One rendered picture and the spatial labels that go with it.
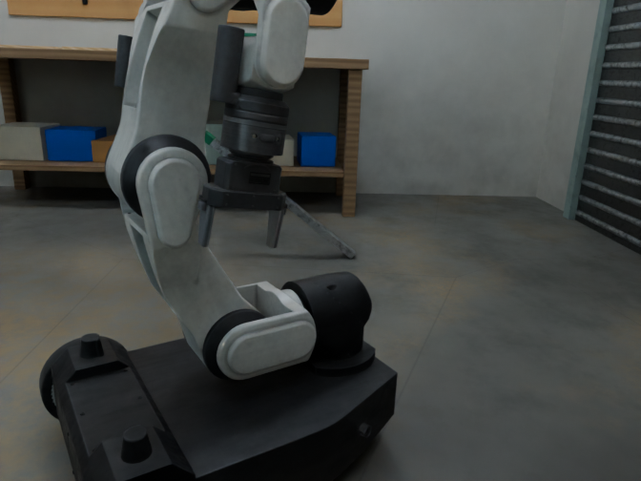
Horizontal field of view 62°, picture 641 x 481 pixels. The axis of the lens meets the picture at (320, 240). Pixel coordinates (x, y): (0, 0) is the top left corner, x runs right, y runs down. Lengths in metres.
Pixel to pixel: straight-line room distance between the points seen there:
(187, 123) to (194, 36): 0.13
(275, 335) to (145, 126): 0.44
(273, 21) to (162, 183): 0.30
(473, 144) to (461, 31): 0.72
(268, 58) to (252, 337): 0.51
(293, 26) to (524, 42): 3.18
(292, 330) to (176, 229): 0.31
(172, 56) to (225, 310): 0.45
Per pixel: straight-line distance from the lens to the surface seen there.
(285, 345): 1.04
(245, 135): 0.72
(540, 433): 1.41
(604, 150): 3.26
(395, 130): 3.63
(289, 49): 0.72
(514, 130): 3.86
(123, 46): 1.13
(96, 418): 1.06
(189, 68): 0.90
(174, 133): 0.89
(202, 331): 1.01
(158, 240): 0.88
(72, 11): 3.79
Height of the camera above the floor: 0.78
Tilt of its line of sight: 18 degrees down
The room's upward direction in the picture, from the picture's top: 2 degrees clockwise
